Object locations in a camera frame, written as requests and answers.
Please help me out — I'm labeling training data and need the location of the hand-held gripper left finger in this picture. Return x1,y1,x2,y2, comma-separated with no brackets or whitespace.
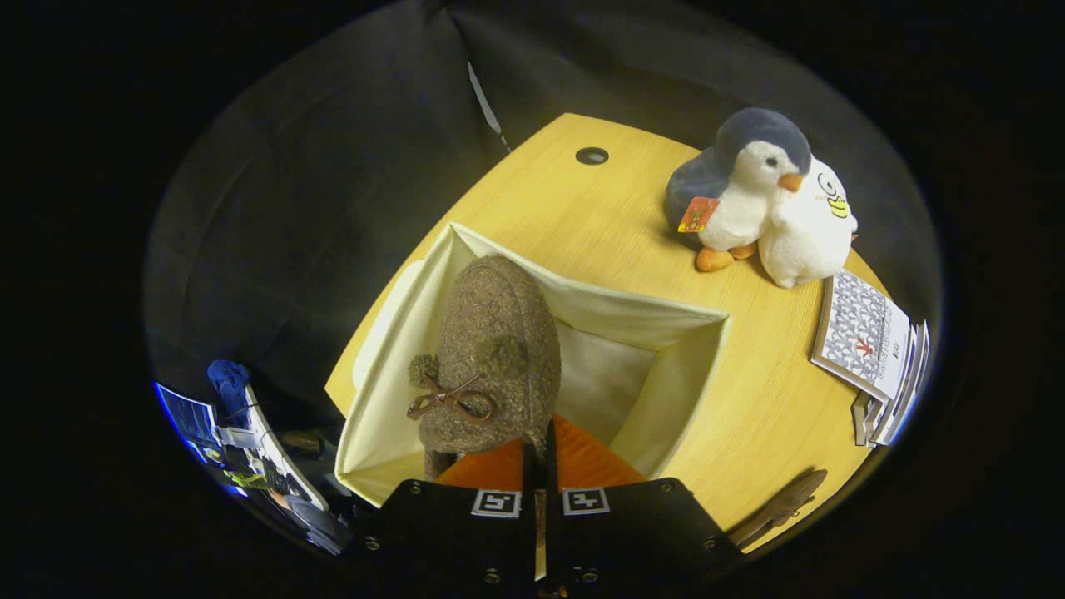
364,438,538,588

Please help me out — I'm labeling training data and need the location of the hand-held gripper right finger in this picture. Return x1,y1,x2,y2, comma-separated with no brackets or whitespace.
545,416,743,592

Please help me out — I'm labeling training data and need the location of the cream fabric storage box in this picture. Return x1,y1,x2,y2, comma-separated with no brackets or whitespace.
334,220,733,508

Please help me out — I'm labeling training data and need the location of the brown fuzzy shoe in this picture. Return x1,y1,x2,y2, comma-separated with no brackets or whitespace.
406,254,562,482
728,468,829,548

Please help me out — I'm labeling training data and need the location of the grey object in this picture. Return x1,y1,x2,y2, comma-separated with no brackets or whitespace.
287,495,354,557

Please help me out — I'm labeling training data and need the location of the blue cloth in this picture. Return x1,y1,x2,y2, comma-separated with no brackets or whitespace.
206,359,253,417

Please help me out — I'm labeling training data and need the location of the white black lettered book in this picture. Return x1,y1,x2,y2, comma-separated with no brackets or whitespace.
864,391,895,448

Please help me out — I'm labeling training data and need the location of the blue glowing screen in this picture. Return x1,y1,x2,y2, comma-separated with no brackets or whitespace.
154,381,224,465

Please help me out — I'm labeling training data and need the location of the white patterned cover book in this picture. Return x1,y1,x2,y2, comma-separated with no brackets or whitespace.
811,269,912,403

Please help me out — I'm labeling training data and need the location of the plain white cover book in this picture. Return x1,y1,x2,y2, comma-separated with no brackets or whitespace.
884,320,931,443

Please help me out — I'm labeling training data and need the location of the white plush toy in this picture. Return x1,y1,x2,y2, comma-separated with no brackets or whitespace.
758,156,859,290

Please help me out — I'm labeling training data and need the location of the grey white penguin plush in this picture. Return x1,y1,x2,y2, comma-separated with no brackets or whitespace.
664,107,813,274

